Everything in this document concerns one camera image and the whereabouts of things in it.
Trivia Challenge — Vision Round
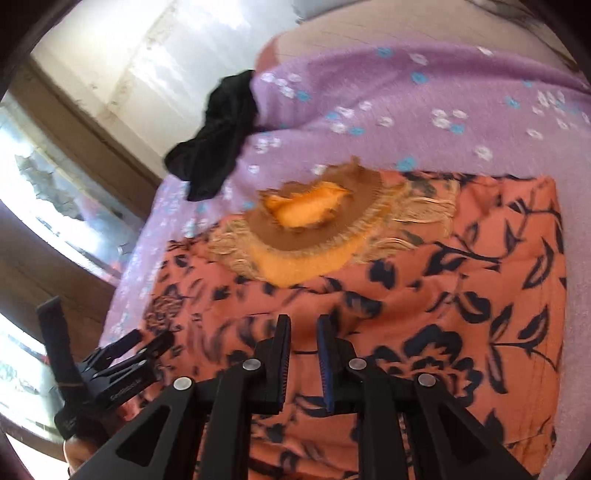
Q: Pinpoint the stained glass wooden door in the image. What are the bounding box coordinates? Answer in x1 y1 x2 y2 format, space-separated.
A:
1 58 159 459

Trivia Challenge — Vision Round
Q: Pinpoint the black crumpled garment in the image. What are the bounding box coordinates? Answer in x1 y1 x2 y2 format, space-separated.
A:
164 70 259 202

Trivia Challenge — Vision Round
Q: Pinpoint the grey pillow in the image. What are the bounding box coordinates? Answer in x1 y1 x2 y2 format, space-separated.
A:
290 0 360 23

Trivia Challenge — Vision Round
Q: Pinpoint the pink mattress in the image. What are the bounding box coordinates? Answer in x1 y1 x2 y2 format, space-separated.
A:
252 1 587 99

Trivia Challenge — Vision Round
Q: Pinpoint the purple floral bed sheet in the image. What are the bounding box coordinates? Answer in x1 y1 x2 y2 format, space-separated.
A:
98 38 591 480

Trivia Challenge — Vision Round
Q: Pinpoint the orange black floral garment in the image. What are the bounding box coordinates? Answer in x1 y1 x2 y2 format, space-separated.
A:
120 160 566 479

